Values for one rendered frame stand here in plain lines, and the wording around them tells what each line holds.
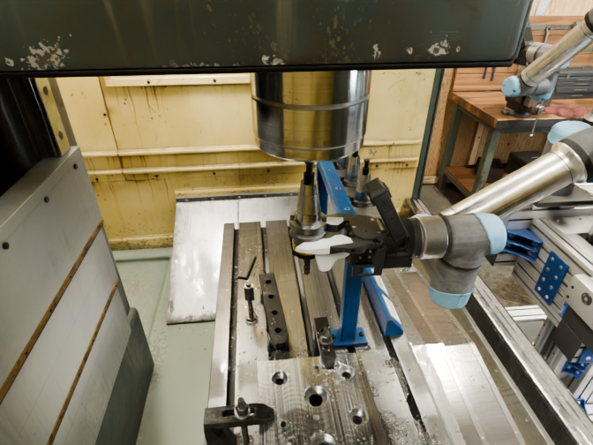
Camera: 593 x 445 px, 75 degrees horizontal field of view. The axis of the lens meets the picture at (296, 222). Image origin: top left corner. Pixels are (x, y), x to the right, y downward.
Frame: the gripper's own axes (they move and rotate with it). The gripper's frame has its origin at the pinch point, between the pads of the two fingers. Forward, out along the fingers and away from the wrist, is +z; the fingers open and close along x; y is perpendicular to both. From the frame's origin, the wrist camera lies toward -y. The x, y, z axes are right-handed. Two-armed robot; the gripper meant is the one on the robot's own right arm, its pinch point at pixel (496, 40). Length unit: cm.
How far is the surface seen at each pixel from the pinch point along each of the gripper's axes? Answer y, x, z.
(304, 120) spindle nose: -27, -125, -103
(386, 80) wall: 3, -58, -8
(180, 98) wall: -3, -136, 11
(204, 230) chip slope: 48, -143, -4
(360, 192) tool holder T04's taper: 7, -103, -71
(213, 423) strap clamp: 25, -149, -103
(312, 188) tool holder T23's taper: -14, -123, -97
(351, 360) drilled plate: 31, -119, -98
